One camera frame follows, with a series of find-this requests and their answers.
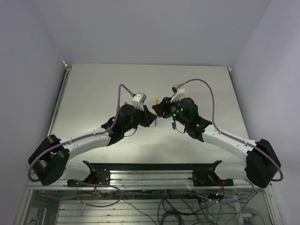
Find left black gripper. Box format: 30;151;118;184
123;103;157;133

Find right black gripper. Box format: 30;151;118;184
152;95;189;127

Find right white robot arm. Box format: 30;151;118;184
152;97;281;188

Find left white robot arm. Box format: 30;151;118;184
28;105;157;187

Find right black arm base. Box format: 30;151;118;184
188;160;233;187

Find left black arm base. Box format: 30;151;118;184
64;160;110;188

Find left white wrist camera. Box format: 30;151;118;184
131;92;147;111

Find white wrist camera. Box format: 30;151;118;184
131;92;147;111
170;84;186;103

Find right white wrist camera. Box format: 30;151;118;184
170;84;186;103

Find aluminium mounting rail frame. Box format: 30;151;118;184
22;166;280;225

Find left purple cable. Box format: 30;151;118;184
27;83;135;182

